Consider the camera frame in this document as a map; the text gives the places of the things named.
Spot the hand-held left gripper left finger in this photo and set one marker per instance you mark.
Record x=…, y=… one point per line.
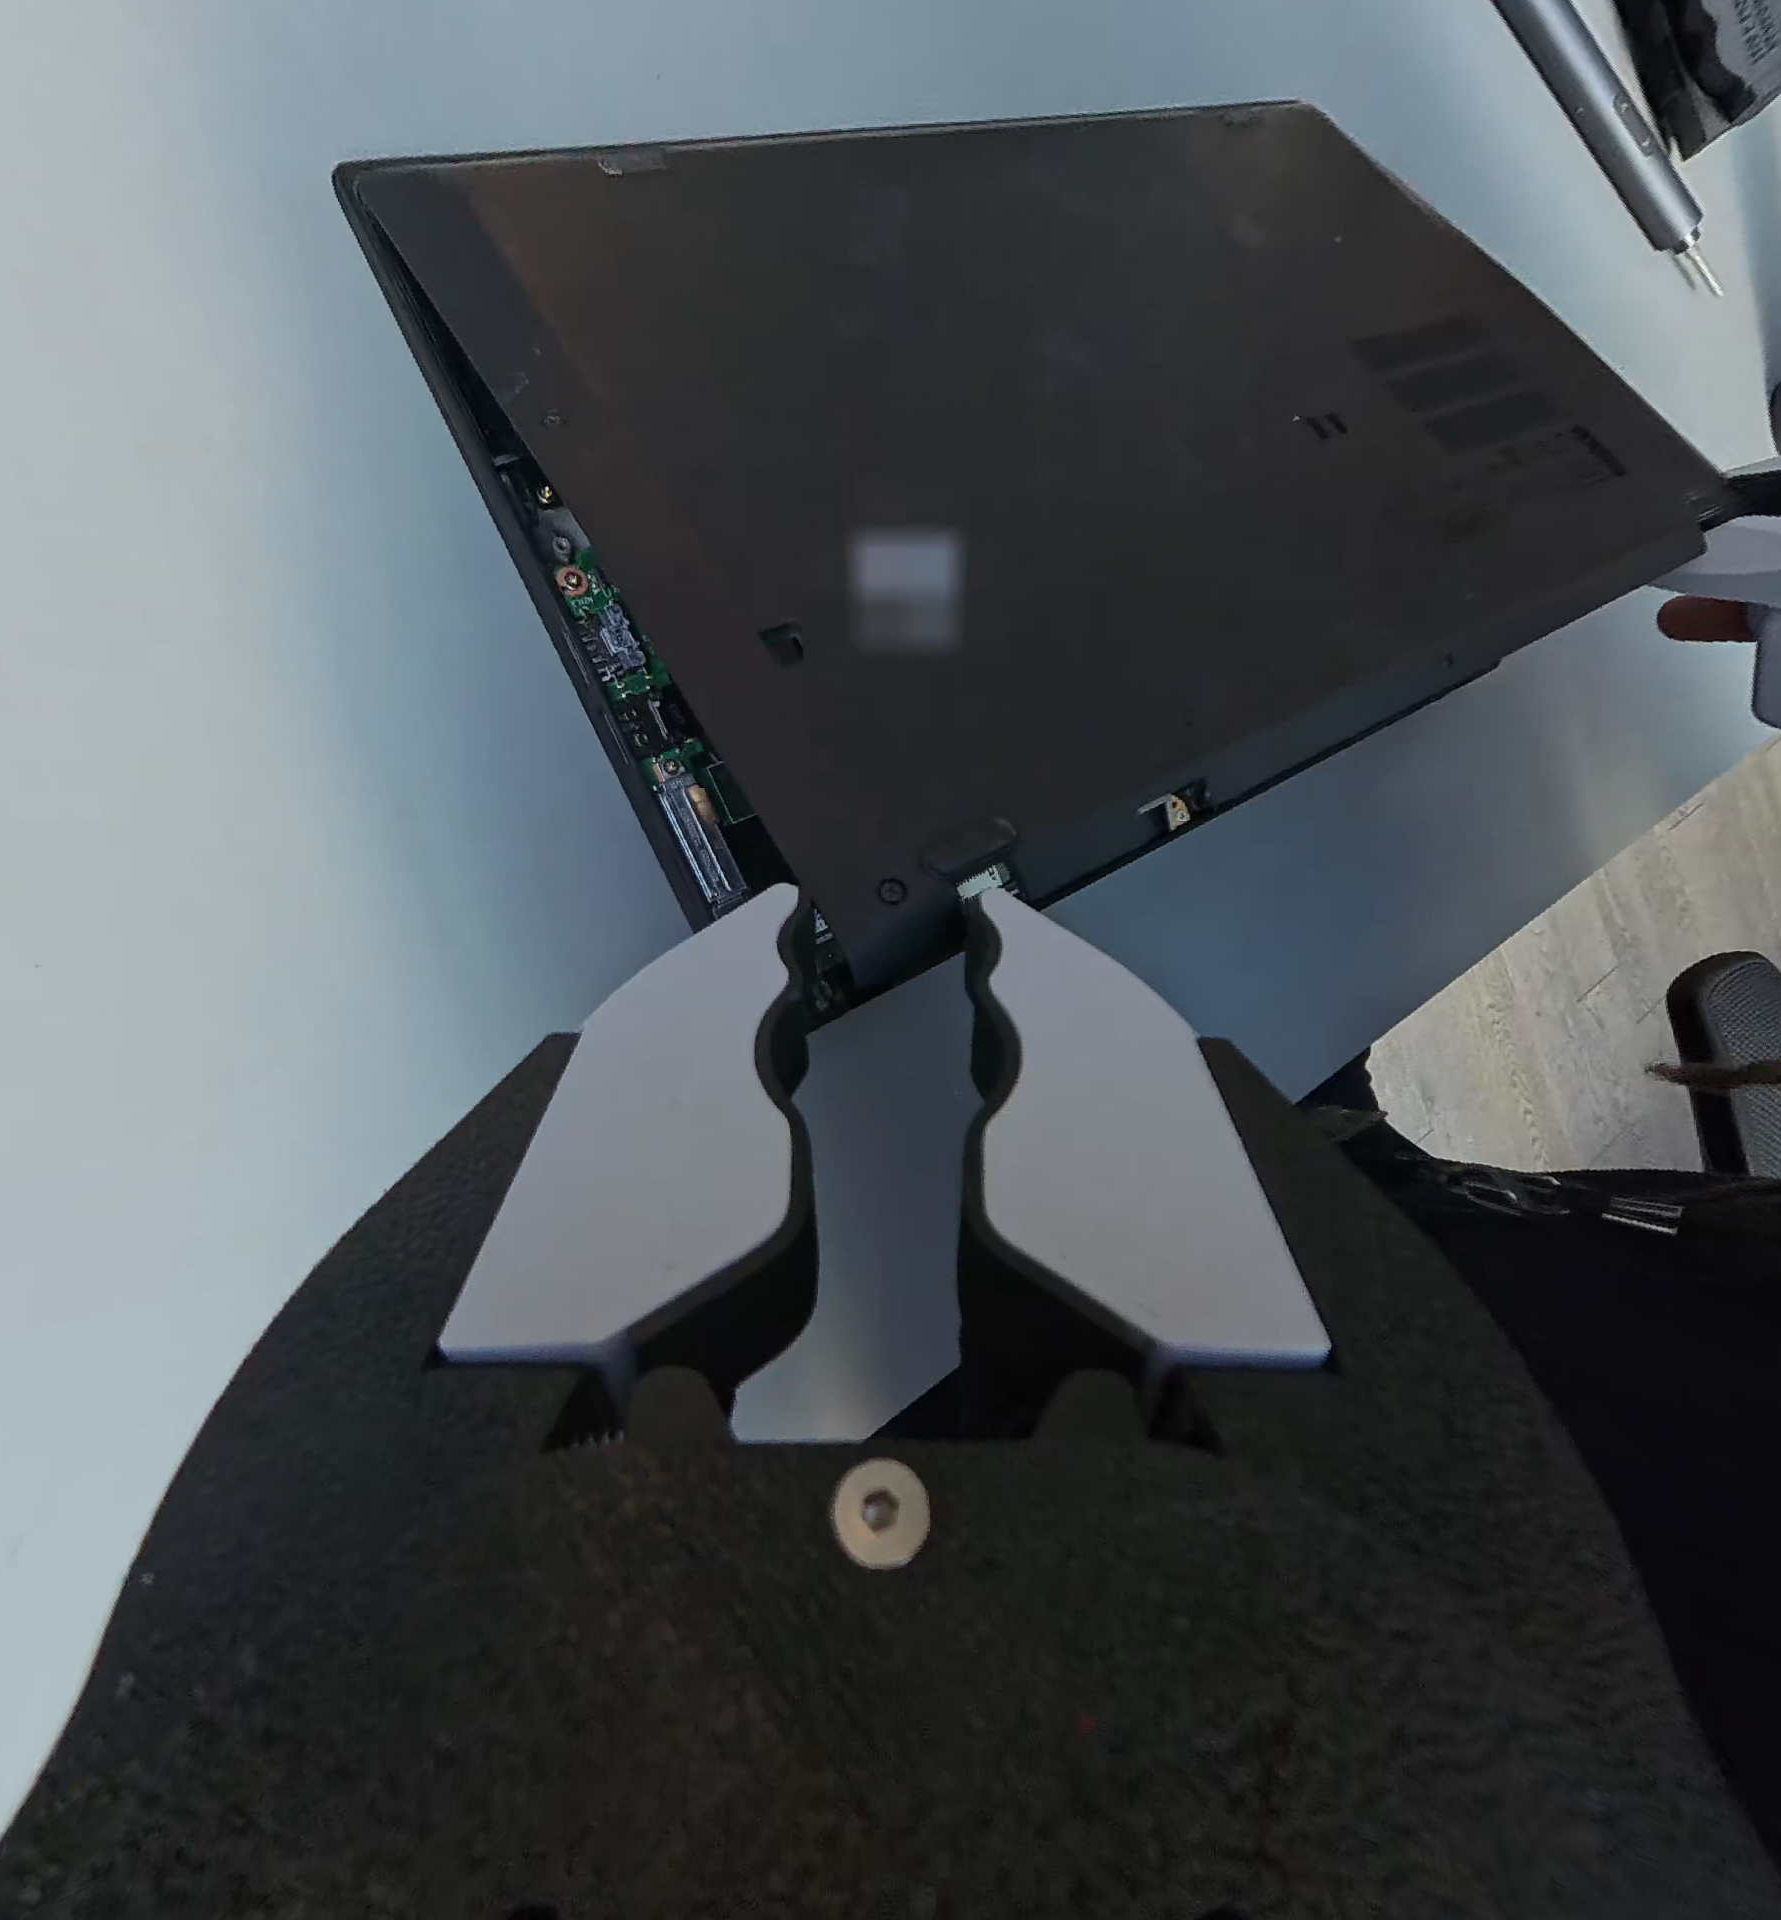
x=634, y=1186

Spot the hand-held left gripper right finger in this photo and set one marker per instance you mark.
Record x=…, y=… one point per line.
x=1143, y=1186

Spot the black electric screwdriver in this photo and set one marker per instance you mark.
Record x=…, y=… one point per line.
x=1621, y=135

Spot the black laptop bottom cover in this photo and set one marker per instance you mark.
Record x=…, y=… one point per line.
x=1052, y=377

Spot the grey desk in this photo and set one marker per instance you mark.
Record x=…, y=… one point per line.
x=153, y=601

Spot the person's right hand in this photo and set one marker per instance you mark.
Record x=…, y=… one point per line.
x=1709, y=621

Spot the grey mesh office chair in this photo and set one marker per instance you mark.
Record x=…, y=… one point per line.
x=1762, y=1047

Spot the black tool with yellow label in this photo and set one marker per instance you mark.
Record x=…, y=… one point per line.
x=1723, y=69

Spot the person's dark clothing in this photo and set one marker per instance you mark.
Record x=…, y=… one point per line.
x=1655, y=1429

